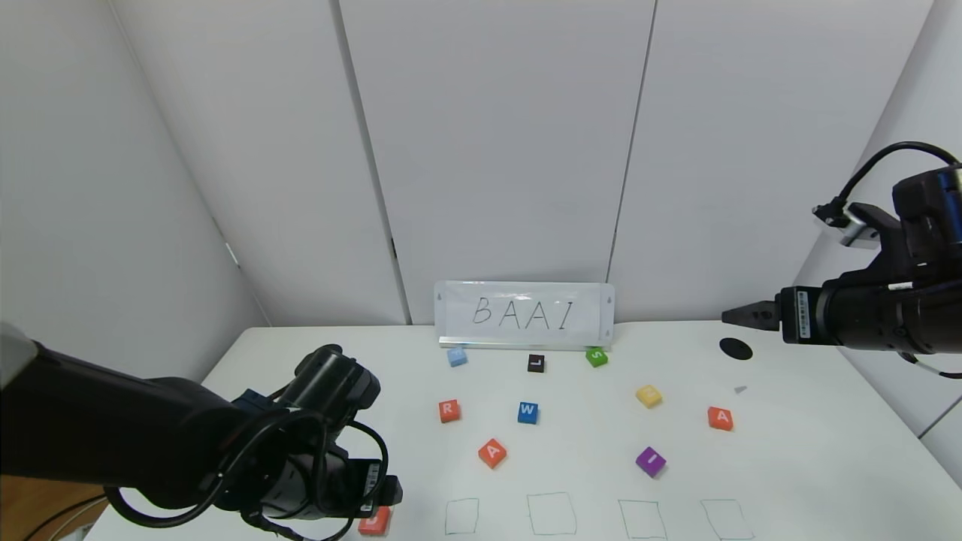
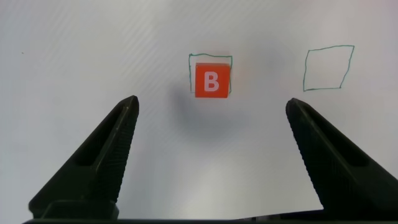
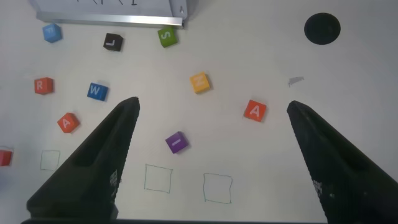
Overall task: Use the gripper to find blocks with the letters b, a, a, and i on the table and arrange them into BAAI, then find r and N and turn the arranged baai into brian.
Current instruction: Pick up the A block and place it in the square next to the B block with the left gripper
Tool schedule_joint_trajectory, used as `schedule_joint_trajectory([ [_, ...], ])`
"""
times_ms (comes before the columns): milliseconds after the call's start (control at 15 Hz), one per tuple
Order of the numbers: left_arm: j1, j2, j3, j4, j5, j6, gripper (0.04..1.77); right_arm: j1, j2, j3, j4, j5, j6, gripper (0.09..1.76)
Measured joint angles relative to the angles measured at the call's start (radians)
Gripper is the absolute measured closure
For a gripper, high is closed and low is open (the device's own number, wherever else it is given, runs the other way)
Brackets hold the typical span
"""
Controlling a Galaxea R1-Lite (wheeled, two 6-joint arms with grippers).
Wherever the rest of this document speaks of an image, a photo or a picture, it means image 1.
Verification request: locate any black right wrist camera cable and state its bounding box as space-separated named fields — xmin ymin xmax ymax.
xmin=836 ymin=141 xmax=962 ymax=208

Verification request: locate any orange letter B block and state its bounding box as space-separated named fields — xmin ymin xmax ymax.
xmin=358 ymin=506 xmax=394 ymax=537

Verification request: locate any black floor cable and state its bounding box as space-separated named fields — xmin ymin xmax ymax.
xmin=26 ymin=496 xmax=107 ymax=541

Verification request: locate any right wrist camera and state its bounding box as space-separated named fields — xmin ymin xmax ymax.
xmin=812 ymin=201 xmax=900 ymax=249

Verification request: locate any clear sign holder BAAI paper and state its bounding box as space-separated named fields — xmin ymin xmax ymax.
xmin=434 ymin=280 xmax=616 ymax=351

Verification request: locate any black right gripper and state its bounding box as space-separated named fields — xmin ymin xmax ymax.
xmin=721 ymin=286 xmax=898 ymax=351

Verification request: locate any purple letter I block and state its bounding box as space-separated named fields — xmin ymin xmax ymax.
xmin=636 ymin=446 xmax=668 ymax=479

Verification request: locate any thin black left wrist cable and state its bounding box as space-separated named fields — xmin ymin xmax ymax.
xmin=104 ymin=410 xmax=392 ymax=541

